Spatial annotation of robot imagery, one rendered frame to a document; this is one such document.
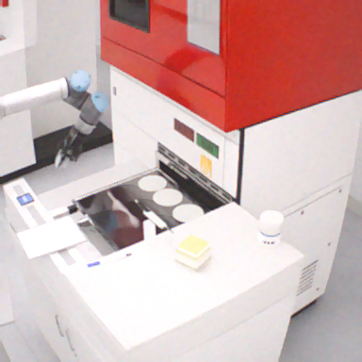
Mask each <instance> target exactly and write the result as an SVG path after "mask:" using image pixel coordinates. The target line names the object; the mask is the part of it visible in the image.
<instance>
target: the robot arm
mask: <svg viewBox="0 0 362 362"><path fill-rule="evenodd" d="M90 83H91V75H90V74H89V73H87V71H85V70H80V71H76V72H74V73H73V74H72V75H69V76H67V77H64V78H60V79H56V80H52V81H48V82H46V83H44V84H40V85H37V86H33V87H29V88H27V89H25V90H18V91H15V92H11V93H9V94H7V95H3V96H0V121H1V120H2V119H3V118H4V117H7V116H9V115H10V114H13V113H17V112H20V111H24V110H28V109H31V108H34V107H37V106H41V105H44V104H48V103H52V102H56V101H59V100H61V99H62V101H63V102H66V103H67V104H70V105H71V106H72V107H74V108H76V109H78V110H80V111H81V114H80V115H79V117H78V118H77V119H76V121H75V122H74V126H73V128H71V130H70V133H69V135H70V136H67V137H65V139H63V140H61V141H60V142H59V144H58V147H57V156H56V170H60V169H62V168H63V169H64V170H66V169H67V167H68V164H69V162H70V161H74V160H75V163H76V160H77V159H78V156H80V154H81V153H82V144H81V142H82V141H84V140H85V138H87V137H88V136H89V135H90V133H91V131H92V129H93V128H95V127H96V126H95V125H96V124H97V122H98V121H99V119H100V118H101V117H102V115H103V114H104V113H105V112H106V109H107V107H108V105H109V99H108V98H107V95H106V94H104V93H101V92H100V91H95V92H94V93H93V94H91V93H90V92H87V89H88V88H89V86H90ZM63 156H65V157H64V158H63V159H62V162H61V163H59V162H60V161H61V158H62V157H63Z"/></svg>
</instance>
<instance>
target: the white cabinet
mask: <svg viewBox="0 0 362 362"><path fill-rule="evenodd" d="M5 212H6V210H5ZM6 216H7V219H8V226H9V230H10V233H11V236H12V240H13V244H14V248H15V252H16V255H17V258H18V261H19V265H20V269H21V272H22V276H23V278H24V282H25V288H26V292H27V295H28V298H29V300H30V303H31V305H32V308H33V312H34V316H35V319H36V322H37V324H38V326H39V328H40V330H41V332H42V333H43V335H44V337H45V339H46V340H47V342H48V343H49V344H50V346H51V348H53V350H54V352H56V354H57V356H58V357H59V359H60V360H61V362H116V361H114V359H113V358H112V357H111V355H110V354H109V353H108V352H107V350H106V349H105V348H104V347H103V346H102V344H101V343H100V342H99V341H98V340H97V339H96V338H95V336H94V335H93V333H92V332H91V330H90V329H89V328H88V327H87V325H85V323H84V322H83V321H82V320H80V318H79V317H78V315H77V314H76V313H75V312H74V309H73V308H72V307H71V306H69V305H68V303H67V302H66V300H64V298H63V297H62V296H61V294H60V292H59V291H58V289H57V288H56V286H55V285H54V284H53V283H52V281H51V280H50V279H49V276H48V274H46V272H45V271H44V270H43V268H42V267H41V265H40V263H39V262H38V260H37V259H36V258H35V259H34V260H33V259H31V260H29V261H28V260H27V257H26V255H25V253H24V251H23V249H22V247H21V246H20V242H19V240H18V239H17V238H16V237H15V235H14V233H17V232H19V231H18V230H17V229H16V227H15V225H14V224H13V222H12V220H11V219H10V218H9V216H8V213H7V212H6ZM297 291H298V289H296V290H294V291H293V292H291V293H290V294H288V295H286V296H285V297H284V298H282V299H281V300H279V301H277V302H275V304H272V305H271V306H269V307H267V308H266V309H264V310H261V311H260V312H258V313H256V314H255V315H253V316H252V317H251V318H250V319H248V320H246V321H243V322H242V323H240V324H238V325H237V326H235V327H232V328H230V329H229V330H227V331H226V332H224V333H222V334H219V335H217V336H216V337H214V338H212V339H210V340H208V341H207V342H205V343H203V344H201V345H199V346H197V347H195V348H194V349H192V350H188V351H187V352H185V353H183V354H180V355H179V356H177V357H175V358H172V359H170V360H169V361H166V362H278V360H279V357H280V353H281V349H282V346H283V344H284V341H285V336H286V331H287V329H288V324H289V320H290V315H291V312H292V310H293V306H294V301H295V296H296V294H297Z"/></svg>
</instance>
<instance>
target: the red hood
mask: <svg viewBox="0 0 362 362"><path fill-rule="evenodd" d="M99 2H100V8H99V9H100V34H101V36H100V42H101V47H100V52H101V60H103V61H105V62H106V63H107V64H110V65H112V66H113V67H116V68H117V69H119V70H120V71H123V72H124V73H126V74H128V75H131V76H132V77H133V78H135V79H137V80H138V81H140V82H142V83H144V85H146V86H147V87H151V88H152V89H154V90H155V91H158V92H159V93H161V94H164V95H165V96H166V97H168V98H169V99H171V100H173V101H174V102H176V103H177V104H178V105H180V106H181V107H185V108H187V109H188V110H190V111H191V112H193V113H195V114H196V115H198V116H199V117H201V118H203V119H204V120H206V121H207V122H209V123H211V124H213V125H214V126H215V127H217V128H218V129H220V130H221V131H222V132H224V133H225V134H227V133H229V132H232V131H235V130H238V129H241V128H242V127H244V126H250V125H253V124H255V123H259V122H262V121H265V120H268V119H271V118H274V117H275V116H278V115H280V116H281V115H283V114H286V113H288V112H290V111H291V112H292V111H294V110H297V109H299V108H304V107H307V106H309V105H311V106H312V105H314V104H316V103H319V102H322V101H324V100H326V101H327V100H329V99H330V98H335V97H337V96H340V95H342V94H344V93H345V94H347V93H349V92H353V91H358V90H359V89H362V0H99Z"/></svg>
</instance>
